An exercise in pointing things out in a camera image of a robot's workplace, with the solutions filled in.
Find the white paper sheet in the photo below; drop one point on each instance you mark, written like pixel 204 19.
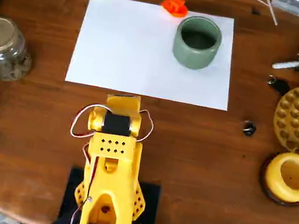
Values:
pixel 118 55

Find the glass jar gold lid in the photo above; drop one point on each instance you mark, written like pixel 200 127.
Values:
pixel 2 47

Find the orange printed boat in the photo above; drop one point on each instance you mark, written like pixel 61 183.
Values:
pixel 174 7

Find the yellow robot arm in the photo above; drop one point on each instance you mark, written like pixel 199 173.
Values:
pixel 110 174

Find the black base mat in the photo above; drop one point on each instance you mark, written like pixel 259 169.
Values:
pixel 151 204

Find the green ceramic cup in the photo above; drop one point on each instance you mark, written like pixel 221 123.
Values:
pixel 194 57

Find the dark brown saucer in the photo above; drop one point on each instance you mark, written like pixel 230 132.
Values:
pixel 263 188

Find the white marker pen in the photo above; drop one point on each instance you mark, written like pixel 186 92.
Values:
pixel 289 65

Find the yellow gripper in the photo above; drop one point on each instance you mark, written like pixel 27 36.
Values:
pixel 123 102

